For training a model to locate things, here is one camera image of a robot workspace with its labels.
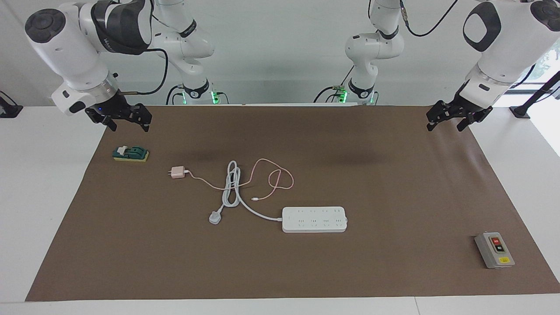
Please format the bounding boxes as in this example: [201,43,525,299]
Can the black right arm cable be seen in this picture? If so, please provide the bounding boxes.
[117,47,170,96]

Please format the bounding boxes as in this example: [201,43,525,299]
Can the pink charger cable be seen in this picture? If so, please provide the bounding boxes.
[184,158,294,202]

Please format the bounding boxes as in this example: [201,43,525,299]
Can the brown table mat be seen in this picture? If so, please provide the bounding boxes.
[25,104,560,302]

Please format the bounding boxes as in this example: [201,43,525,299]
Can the grey on-off switch box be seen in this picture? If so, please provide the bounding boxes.
[474,231,516,270]

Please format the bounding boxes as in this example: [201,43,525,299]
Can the green circuit board module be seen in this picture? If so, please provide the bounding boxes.
[112,145,150,163]

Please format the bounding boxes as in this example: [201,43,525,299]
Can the black clamp stand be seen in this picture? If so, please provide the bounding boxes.
[0,90,24,119]
[508,70,560,120]

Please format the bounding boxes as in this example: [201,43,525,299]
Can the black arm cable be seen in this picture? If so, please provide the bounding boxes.
[399,0,459,38]
[117,47,170,96]

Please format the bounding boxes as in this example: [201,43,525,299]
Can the black base cable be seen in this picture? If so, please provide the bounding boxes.
[165,84,187,106]
[313,65,355,104]

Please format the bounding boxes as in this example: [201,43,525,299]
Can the white power strip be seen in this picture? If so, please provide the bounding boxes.
[281,206,348,234]

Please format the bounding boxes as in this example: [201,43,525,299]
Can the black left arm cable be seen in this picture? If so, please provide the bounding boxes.
[399,0,459,38]

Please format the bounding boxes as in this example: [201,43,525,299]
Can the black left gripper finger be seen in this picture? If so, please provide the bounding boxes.
[426,101,451,132]
[456,108,493,132]

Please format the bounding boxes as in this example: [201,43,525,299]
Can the white power cord with plug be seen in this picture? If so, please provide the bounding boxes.
[208,160,284,226]

